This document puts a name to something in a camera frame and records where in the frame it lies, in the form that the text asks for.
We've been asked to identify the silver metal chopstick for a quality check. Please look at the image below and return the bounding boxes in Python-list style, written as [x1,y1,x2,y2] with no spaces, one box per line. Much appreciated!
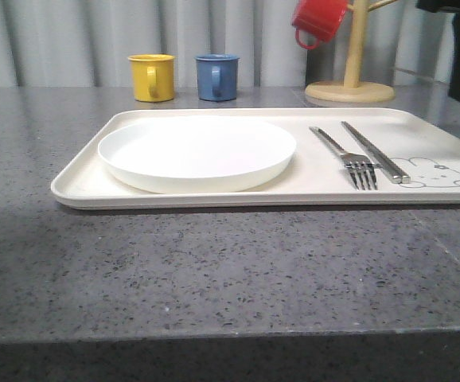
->
[342,120,412,184]
[340,122,402,185]

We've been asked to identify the silver metal fork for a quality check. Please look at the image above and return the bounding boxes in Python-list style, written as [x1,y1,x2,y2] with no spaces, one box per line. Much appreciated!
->
[309,127,378,190]

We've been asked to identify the white round plate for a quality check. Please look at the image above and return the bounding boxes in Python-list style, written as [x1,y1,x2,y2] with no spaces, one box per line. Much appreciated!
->
[98,115,297,194]

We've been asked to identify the wooden mug tree stand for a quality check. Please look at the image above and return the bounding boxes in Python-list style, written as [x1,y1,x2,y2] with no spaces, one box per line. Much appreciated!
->
[305,0,395,103]

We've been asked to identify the cream rabbit serving tray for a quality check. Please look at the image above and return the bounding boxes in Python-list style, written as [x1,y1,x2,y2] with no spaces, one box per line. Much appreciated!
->
[51,107,460,209]

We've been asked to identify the red enamel mug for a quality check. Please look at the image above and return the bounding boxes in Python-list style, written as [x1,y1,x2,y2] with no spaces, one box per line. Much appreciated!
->
[291,0,349,50]

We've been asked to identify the blue enamel mug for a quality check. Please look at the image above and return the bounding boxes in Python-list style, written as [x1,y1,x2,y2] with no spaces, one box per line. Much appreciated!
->
[195,54,240,102]

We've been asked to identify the yellow enamel mug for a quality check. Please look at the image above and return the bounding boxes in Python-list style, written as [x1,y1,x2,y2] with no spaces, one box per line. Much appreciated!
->
[128,54,175,103]

